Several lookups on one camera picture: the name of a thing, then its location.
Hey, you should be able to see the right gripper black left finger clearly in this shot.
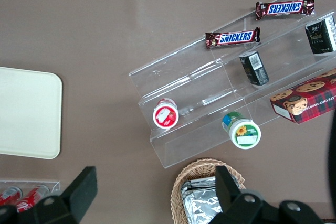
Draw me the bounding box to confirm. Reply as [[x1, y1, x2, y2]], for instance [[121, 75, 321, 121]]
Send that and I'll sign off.
[[31, 166, 99, 224]]

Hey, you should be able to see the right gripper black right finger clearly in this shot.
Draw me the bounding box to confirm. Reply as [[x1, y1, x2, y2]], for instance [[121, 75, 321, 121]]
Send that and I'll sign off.
[[209, 165, 279, 224]]

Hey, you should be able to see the light tan wicker basket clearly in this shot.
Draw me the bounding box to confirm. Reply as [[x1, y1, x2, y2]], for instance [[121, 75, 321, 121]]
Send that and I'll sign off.
[[170, 158, 247, 224]]

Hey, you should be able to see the cream plastic tray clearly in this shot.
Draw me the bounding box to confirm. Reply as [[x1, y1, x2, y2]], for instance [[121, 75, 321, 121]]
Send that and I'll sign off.
[[0, 66, 64, 160]]

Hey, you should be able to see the silver foil packets stack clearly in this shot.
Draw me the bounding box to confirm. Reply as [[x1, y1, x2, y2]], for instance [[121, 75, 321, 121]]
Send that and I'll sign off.
[[180, 176, 238, 224]]

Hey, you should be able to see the red cola bottle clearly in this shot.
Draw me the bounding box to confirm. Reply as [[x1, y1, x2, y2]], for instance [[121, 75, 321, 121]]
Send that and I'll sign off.
[[16, 184, 51, 213], [0, 186, 24, 207]]

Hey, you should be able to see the clear acrylic bottle rack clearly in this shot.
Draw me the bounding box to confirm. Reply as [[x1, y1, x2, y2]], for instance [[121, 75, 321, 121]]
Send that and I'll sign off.
[[0, 180, 61, 199]]

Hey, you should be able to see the green lid yogurt cup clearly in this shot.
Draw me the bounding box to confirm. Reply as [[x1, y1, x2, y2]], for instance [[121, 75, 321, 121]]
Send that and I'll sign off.
[[221, 111, 262, 150]]

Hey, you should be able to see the red lid yogurt cup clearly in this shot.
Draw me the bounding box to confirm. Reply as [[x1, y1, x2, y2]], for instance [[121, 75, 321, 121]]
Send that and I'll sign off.
[[152, 97, 180, 130]]

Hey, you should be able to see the red tartan cookie box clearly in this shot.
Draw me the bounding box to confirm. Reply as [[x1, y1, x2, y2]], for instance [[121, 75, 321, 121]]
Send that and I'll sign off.
[[269, 67, 336, 125]]

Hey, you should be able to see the clear acrylic stepped display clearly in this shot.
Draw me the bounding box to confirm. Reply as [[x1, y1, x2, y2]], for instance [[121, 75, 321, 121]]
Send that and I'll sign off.
[[128, 0, 336, 170]]

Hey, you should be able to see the small black drink carton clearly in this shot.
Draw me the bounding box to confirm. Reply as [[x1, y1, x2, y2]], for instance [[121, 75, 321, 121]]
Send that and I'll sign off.
[[238, 50, 270, 87], [304, 15, 336, 56]]

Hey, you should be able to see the Snickers chocolate bar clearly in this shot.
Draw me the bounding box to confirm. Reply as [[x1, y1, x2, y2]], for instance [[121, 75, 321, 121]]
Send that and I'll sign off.
[[255, 0, 316, 22], [205, 27, 261, 50]]

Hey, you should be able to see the blurred black wrist cable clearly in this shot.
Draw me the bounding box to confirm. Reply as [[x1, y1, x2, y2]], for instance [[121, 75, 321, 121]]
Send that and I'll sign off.
[[324, 110, 336, 210]]

